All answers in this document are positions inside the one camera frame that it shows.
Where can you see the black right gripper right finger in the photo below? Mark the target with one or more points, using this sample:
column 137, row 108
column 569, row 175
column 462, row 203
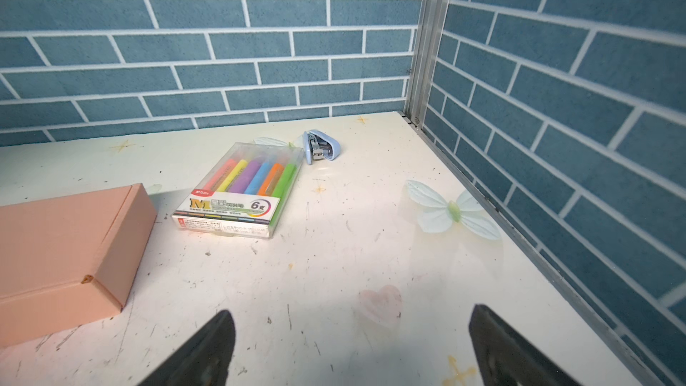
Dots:
column 505, row 357

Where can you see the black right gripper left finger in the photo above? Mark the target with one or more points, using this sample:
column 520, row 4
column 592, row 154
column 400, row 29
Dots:
column 204, row 359

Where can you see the pink paper box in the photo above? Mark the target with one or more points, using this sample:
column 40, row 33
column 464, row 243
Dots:
column 70, row 260

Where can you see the pack of coloured markers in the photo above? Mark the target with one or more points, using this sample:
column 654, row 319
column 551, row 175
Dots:
column 245, row 193

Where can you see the right aluminium corner post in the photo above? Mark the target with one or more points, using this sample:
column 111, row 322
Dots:
column 426, row 48

